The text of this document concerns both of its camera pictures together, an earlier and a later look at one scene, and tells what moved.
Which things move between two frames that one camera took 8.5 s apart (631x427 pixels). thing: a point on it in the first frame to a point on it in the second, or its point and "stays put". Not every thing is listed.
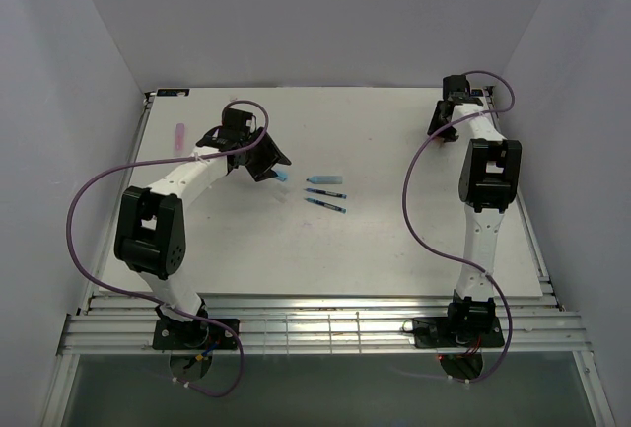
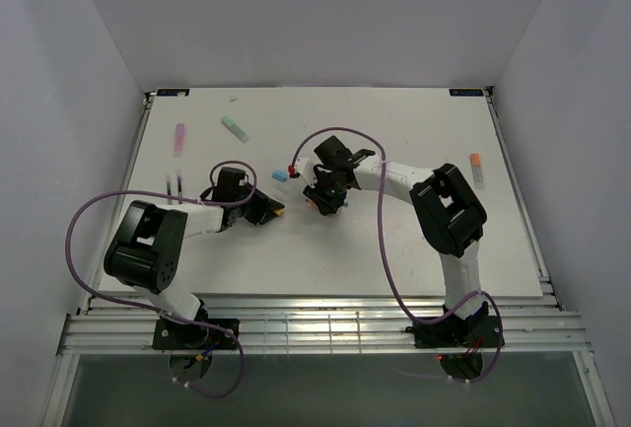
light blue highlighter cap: (282, 176) stays put
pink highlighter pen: (179, 139) stays put
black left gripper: (271, 156) to (262, 204)
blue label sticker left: (173, 92) stays put
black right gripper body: (451, 134) to (327, 190)
